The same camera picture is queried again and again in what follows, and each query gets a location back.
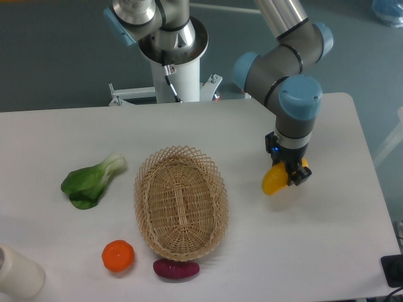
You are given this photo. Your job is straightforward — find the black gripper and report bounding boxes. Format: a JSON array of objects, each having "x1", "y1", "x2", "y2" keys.
[{"x1": 265, "y1": 132, "x2": 312, "y2": 186}]

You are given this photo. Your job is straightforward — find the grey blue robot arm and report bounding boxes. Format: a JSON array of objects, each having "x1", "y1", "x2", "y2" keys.
[{"x1": 104, "y1": 1, "x2": 333, "y2": 186}]

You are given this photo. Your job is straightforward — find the woven wicker basket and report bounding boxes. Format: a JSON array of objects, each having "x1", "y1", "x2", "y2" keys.
[{"x1": 134, "y1": 146, "x2": 229, "y2": 262}]

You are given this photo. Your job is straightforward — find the black device at edge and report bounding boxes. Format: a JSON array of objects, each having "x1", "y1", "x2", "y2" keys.
[{"x1": 380, "y1": 254, "x2": 402, "y2": 288}]

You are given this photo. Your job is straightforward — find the purple sweet potato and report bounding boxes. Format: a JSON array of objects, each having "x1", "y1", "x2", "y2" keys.
[{"x1": 153, "y1": 259, "x2": 200, "y2": 280}]

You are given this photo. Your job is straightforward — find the blue object in corner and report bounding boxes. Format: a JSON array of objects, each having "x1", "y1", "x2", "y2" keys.
[{"x1": 372, "y1": 0, "x2": 402, "y2": 28}]

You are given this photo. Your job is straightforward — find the orange tangerine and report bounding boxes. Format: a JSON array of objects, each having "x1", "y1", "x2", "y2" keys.
[{"x1": 101, "y1": 240, "x2": 135, "y2": 273}]

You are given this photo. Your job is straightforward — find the green bok choy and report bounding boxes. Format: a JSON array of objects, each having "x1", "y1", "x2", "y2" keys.
[{"x1": 60, "y1": 153, "x2": 127, "y2": 210}]

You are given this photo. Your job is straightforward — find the white cylindrical bottle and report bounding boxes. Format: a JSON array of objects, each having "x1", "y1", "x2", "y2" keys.
[{"x1": 1, "y1": 243, "x2": 45, "y2": 299}]

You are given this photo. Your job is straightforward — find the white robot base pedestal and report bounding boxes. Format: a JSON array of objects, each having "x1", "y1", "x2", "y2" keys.
[{"x1": 109, "y1": 16, "x2": 223, "y2": 106}]

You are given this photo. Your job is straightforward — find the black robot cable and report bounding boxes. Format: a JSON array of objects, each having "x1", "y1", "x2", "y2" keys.
[{"x1": 161, "y1": 50, "x2": 183, "y2": 104}]

